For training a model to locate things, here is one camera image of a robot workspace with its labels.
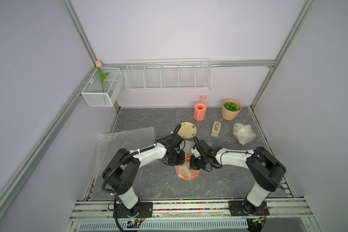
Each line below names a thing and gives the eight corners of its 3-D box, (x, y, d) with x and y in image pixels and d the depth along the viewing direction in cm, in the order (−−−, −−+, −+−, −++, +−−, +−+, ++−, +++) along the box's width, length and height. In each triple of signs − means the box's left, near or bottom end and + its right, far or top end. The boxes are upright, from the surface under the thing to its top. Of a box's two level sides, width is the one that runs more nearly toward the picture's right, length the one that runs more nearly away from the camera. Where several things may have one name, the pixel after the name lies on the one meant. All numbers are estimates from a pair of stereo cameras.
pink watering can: (194, 123, 113) (195, 113, 104) (192, 106, 125) (193, 95, 116) (206, 123, 113) (208, 113, 104) (203, 106, 125) (205, 95, 116)
